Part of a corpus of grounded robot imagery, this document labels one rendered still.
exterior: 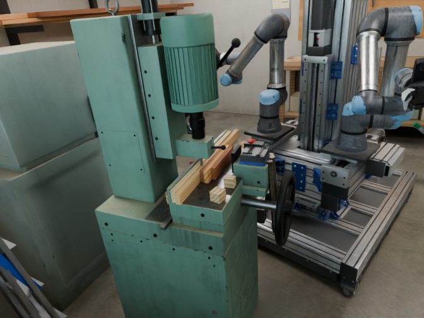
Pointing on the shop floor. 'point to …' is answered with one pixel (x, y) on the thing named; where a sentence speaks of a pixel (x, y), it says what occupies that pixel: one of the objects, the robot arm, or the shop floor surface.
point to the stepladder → (23, 286)
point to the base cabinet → (185, 276)
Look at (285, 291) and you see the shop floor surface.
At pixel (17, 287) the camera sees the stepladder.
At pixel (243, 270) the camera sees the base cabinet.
